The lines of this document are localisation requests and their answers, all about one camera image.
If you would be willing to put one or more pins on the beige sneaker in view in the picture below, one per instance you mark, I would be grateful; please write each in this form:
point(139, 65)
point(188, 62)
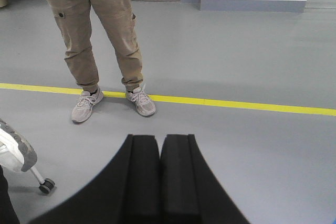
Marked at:
point(143, 103)
point(84, 106)

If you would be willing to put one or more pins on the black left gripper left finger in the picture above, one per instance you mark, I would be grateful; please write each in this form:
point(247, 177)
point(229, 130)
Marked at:
point(127, 190)

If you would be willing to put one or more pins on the white sneaker of seated person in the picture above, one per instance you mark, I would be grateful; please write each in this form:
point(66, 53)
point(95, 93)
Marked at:
point(17, 154)

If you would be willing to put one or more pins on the black trouser legs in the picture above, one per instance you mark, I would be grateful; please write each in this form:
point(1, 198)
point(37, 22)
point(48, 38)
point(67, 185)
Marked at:
point(8, 214)

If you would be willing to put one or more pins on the standing person khaki trousers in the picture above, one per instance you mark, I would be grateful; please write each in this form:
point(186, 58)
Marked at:
point(73, 19)

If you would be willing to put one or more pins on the beige sneaker right in view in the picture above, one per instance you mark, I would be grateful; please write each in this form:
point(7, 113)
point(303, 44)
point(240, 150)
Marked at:
point(143, 103)

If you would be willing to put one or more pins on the office chair leg with caster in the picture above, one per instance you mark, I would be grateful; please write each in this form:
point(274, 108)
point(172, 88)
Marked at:
point(46, 185)

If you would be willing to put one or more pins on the beige sneaker left in view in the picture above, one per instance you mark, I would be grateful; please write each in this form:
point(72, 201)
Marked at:
point(84, 106)

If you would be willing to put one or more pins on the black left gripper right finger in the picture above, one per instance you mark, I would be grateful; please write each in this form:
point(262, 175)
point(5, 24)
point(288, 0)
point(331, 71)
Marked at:
point(190, 192)

